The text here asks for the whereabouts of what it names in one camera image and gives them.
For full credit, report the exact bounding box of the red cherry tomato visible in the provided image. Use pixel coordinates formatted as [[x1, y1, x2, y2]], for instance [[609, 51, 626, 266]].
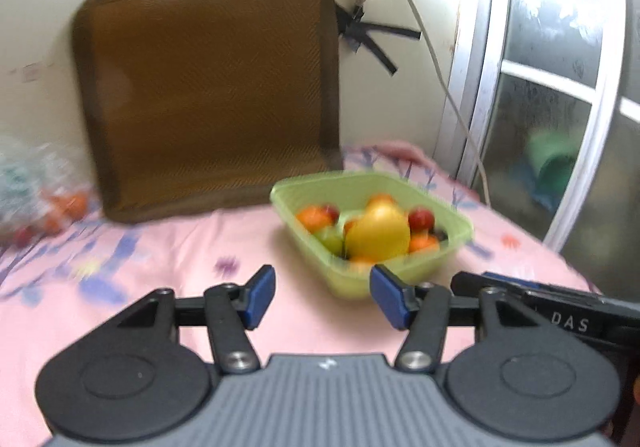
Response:
[[322, 204, 340, 224], [408, 206, 435, 233]]

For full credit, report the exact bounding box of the green cherry tomato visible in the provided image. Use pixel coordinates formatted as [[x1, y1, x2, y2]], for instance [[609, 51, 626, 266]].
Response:
[[314, 226, 344, 257]]

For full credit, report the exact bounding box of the orange mandarin front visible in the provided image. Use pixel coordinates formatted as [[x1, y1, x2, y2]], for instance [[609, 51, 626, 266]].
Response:
[[296, 205, 334, 233]]

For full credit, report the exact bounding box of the dark purple plum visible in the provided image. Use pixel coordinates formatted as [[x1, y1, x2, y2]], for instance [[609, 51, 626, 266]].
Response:
[[433, 228, 448, 242]]

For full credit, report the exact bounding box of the orange cherry tomato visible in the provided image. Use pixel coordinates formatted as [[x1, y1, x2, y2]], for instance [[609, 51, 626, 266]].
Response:
[[348, 255, 376, 273]]

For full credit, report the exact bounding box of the small orange mandarin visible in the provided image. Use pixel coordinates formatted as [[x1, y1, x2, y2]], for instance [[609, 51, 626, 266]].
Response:
[[367, 193, 397, 208]]

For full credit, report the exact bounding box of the green plastic basket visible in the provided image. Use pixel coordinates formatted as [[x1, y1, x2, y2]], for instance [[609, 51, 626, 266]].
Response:
[[270, 172, 474, 301]]

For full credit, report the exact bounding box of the clear plastic fruit bag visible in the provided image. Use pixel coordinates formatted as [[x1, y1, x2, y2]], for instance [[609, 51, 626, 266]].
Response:
[[1, 136, 91, 249]]

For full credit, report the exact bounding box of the brown woven seat cushion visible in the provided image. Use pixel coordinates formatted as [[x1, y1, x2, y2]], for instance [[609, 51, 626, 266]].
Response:
[[71, 0, 343, 224]]

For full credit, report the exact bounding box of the black tape cross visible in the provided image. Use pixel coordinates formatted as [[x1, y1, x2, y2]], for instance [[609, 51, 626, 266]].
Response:
[[333, 4, 422, 76]]

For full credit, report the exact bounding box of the white power cable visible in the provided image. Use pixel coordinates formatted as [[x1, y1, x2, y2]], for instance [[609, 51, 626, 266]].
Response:
[[382, 0, 492, 206]]

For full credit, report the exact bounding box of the white window frame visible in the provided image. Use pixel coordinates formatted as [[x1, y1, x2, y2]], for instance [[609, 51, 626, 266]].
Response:
[[434, 0, 632, 251]]

